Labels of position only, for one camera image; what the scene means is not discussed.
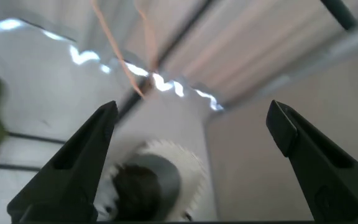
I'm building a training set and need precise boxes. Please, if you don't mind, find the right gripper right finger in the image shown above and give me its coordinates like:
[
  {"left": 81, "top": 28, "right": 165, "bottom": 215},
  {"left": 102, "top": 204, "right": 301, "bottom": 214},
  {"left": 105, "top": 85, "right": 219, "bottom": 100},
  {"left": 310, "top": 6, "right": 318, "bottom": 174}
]
[{"left": 265, "top": 99, "right": 358, "bottom": 222}]

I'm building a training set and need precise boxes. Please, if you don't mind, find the white laundry basket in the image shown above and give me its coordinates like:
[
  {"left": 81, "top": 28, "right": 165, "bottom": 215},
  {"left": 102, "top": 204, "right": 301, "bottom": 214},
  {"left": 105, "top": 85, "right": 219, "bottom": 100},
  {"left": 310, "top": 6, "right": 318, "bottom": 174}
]
[{"left": 96, "top": 139, "right": 210, "bottom": 222}]

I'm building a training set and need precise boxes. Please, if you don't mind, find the pink clothes hanger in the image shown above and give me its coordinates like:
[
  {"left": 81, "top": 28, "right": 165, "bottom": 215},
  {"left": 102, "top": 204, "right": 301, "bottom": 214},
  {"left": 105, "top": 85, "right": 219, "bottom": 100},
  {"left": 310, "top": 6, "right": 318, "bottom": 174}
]
[{"left": 90, "top": 0, "right": 160, "bottom": 100}]

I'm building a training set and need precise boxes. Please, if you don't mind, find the black clothes rack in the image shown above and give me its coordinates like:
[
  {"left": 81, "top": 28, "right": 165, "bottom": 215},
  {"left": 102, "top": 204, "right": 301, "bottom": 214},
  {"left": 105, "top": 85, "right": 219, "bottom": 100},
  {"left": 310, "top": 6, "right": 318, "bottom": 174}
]
[{"left": 0, "top": 0, "right": 358, "bottom": 172}]

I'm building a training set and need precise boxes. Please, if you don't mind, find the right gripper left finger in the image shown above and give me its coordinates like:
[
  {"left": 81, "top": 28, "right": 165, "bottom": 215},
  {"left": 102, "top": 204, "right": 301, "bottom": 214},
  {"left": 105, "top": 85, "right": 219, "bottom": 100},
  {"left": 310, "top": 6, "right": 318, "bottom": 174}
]
[{"left": 7, "top": 100, "right": 119, "bottom": 222}]

